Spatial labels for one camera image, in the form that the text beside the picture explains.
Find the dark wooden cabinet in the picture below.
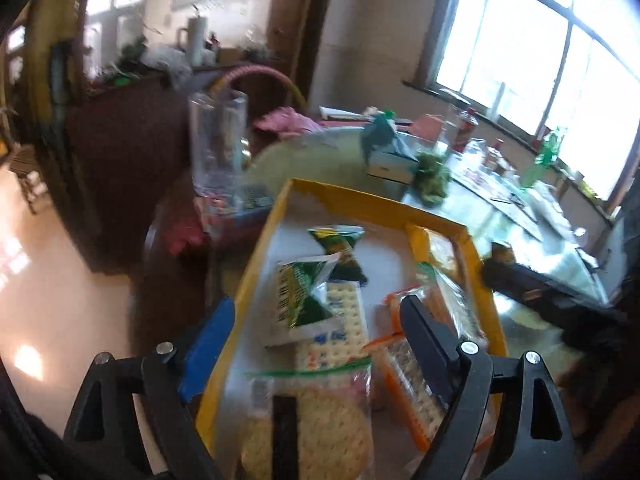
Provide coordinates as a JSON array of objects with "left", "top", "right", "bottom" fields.
[{"left": 65, "top": 60, "right": 301, "bottom": 277}]

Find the green plastic bottle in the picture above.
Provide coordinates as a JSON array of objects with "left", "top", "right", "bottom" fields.
[{"left": 519, "top": 125, "right": 569, "bottom": 189}]

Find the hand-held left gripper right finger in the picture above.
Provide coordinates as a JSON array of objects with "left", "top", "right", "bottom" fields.
[{"left": 399, "top": 295, "right": 581, "bottom": 480}]

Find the red lidded jar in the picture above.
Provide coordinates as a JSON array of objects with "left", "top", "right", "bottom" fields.
[{"left": 482, "top": 137, "right": 509, "bottom": 171}]

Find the white yellow waffle cracker pack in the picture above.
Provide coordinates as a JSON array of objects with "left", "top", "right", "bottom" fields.
[{"left": 264, "top": 280, "right": 371, "bottom": 377}]

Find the tall white mug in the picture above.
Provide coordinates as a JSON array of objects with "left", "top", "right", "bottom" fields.
[{"left": 187, "top": 15, "right": 209, "bottom": 66}]

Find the round crackers zip bag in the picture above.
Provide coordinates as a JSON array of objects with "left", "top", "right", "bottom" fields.
[{"left": 240, "top": 357, "right": 376, "bottom": 480}]

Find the green leafy bundle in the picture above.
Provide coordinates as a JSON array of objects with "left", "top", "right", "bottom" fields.
[{"left": 409, "top": 150, "right": 454, "bottom": 206}]

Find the green snack packet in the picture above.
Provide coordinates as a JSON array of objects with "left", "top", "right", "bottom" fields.
[
  {"left": 307, "top": 224, "right": 366, "bottom": 282},
  {"left": 272, "top": 252, "right": 342, "bottom": 334}
]

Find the clear cracker packet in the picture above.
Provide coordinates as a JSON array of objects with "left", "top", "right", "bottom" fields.
[{"left": 382, "top": 262, "right": 491, "bottom": 356}]

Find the multicoloured hoop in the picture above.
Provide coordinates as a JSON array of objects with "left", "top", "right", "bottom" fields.
[{"left": 210, "top": 63, "right": 309, "bottom": 112}]

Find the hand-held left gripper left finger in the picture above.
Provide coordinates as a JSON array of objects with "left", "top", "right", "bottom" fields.
[{"left": 62, "top": 296, "right": 236, "bottom": 480}]

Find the green plant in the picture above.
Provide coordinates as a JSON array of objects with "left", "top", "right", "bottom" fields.
[{"left": 99, "top": 35, "right": 152, "bottom": 86}]

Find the red pink wrapper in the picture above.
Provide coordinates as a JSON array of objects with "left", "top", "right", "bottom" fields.
[{"left": 164, "top": 214, "right": 207, "bottom": 257}]

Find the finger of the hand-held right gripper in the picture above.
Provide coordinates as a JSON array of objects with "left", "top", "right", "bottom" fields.
[{"left": 481, "top": 259, "right": 572, "bottom": 322}]

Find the pink cloth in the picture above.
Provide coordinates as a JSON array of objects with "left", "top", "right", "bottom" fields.
[{"left": 252, "top": 107, "right": 327, "bottom": 141}]

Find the teal tissue box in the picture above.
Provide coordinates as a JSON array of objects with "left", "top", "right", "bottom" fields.
[{"left": 360, "top": 109, "right": 421, "bottom": 186}]

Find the brown wooden door frame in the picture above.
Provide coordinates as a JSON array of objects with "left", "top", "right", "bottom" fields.
[{"left": 270, "top": 0, "right": 342, "bottom": 111}]

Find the clear glass tumbler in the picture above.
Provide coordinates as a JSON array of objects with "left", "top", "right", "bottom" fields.
[{"left": 187, "top": 89, "right": 249, "bottom": 199}]

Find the yellow snack packet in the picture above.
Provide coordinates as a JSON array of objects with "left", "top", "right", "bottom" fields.
[{"left": 404, "top": 222, "right": 464, "bottom": 281}]

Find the red-capped glass jar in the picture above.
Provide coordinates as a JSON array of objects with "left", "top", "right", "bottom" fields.
[{"left": 452, "top": 107, "right": 481, "bottom": 154}]

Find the white booklet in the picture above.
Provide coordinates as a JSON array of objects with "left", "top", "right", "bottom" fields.
[{"left": 319, "top": 104, "right": 372, "bottom": 124}]

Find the barred window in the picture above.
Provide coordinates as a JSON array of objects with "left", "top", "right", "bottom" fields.
[{"left": 404, "top": 0, "right": 640, "bottom": 211}]

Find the red patterned packet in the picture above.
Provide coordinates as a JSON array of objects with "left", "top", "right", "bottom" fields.
[{"left": 196, "top": 185, "right": 272, "bottom": 226}]

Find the yellow tray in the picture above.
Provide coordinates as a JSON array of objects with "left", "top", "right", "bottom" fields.
[{"left": 195, "top": 177, "right": 509, "bottom": 480}]

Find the orange cracker packet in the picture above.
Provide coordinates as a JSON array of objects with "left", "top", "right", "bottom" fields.
[{"left": 362, "top": 334, "right": 496, "bottom": 454}]

